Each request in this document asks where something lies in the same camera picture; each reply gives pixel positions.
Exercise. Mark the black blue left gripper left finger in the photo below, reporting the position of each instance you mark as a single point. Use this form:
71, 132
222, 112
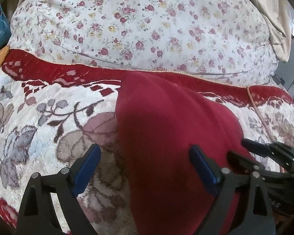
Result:
37, 213

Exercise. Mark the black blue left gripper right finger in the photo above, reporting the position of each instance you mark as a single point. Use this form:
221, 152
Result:
243, 196

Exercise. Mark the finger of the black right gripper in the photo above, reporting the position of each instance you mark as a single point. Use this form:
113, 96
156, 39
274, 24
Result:
245, 165
262, 148

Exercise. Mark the dark red garment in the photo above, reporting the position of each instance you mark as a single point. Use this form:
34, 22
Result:
158, 122

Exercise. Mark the black power adapter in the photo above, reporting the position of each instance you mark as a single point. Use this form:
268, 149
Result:
278, 80

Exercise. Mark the red white plush blanket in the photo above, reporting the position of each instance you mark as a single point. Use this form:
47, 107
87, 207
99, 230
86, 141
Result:
51, 113

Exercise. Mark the floral white quilt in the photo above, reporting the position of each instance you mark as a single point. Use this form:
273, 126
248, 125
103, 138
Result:
224, 40

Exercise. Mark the beige curtain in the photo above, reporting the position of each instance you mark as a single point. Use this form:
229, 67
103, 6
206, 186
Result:
278, 15

